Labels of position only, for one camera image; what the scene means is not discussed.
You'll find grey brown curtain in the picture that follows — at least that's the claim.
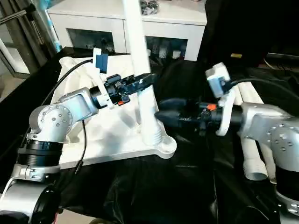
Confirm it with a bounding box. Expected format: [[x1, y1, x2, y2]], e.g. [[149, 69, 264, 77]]
[[0, 0, 49, 70]]

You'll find white plastic table leg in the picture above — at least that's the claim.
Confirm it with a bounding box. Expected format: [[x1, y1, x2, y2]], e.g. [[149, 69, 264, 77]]
[[122, 0, 165, 147], [234, 84, 270, 182], [238, 83, 278, 185], [247, 83, 265, 104]]

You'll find grey metal pole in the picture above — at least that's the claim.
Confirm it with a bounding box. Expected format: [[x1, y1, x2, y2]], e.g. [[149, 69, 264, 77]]
[[0, 10, 36, 24]]

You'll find white sideboard cabinet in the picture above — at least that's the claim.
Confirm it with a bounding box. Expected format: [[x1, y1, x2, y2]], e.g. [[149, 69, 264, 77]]
[[46, 0, 207, 62]]

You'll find white plastic table top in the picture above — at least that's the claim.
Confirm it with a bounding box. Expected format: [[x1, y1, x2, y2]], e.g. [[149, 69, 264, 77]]
[[50, 52, 178, 170]]

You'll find clear bag of dark items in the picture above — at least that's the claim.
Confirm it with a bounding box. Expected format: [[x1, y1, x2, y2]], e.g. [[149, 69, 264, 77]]
[[140, 0, 160, 16]]

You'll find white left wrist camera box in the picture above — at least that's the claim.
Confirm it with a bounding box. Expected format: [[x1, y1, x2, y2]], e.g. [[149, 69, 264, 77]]
[[92, 47, 115, 111]]

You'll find black plastic mat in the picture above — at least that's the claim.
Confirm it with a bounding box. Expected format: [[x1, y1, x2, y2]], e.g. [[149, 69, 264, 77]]
[[0, 46, 299, 224]]

